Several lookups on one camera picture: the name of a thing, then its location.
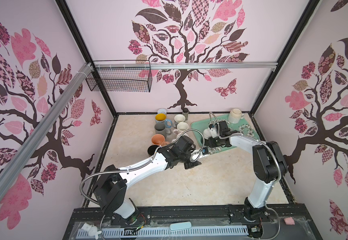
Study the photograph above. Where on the white plug adapter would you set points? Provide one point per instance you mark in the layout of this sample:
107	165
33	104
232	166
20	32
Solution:
92	230

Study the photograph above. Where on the pink sponge piece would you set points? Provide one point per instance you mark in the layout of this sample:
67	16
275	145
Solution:
289	221

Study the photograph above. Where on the blue iridescent mug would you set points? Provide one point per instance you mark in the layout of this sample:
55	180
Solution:
162	118

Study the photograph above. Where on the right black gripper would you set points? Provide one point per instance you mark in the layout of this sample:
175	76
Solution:
211	144

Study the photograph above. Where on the pale pink mug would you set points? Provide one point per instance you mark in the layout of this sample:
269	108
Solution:
181	127

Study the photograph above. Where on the peach orange mug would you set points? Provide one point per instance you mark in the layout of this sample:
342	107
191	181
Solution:
159	140

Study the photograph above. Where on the green floral tray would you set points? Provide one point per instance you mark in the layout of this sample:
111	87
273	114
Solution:
242	134

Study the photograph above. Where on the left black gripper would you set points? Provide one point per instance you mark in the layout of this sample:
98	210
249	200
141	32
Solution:
188	166

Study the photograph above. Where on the white slotted cable duct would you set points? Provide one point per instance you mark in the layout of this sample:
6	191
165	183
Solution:
161	232

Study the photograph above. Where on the glass spice jar black lid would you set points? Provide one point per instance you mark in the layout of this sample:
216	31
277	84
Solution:
186	113

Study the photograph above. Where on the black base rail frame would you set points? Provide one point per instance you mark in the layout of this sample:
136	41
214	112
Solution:
225	215

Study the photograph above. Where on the white pink tape roll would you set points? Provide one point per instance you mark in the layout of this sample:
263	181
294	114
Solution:
162	111

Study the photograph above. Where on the back aluminium rail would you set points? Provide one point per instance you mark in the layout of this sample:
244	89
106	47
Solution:
207	66

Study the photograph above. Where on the black mug white base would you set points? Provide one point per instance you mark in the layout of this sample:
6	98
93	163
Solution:
207	134

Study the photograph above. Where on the aluminium rail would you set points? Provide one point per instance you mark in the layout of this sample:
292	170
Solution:
23	155
207	66

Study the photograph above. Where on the cream beige mug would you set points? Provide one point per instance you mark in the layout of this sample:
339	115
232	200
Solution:
235	116

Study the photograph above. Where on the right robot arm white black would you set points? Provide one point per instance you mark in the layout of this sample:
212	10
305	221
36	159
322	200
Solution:
268	163

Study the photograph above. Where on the black wire basket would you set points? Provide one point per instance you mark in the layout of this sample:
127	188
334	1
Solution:
121	76

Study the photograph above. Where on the light grey mug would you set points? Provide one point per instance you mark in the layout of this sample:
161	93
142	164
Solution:
178	119

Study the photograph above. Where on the black mug white inside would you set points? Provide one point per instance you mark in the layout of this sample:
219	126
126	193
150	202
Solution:
153	150

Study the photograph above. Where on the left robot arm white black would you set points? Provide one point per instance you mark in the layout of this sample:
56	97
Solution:
110	188

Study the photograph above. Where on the left aluminium rail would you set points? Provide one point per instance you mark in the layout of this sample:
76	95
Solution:
23	155

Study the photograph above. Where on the dark grey mug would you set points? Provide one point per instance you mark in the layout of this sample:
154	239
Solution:
160	128

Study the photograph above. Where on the left metal flex conduit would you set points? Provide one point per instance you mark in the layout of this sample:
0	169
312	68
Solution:
86	186

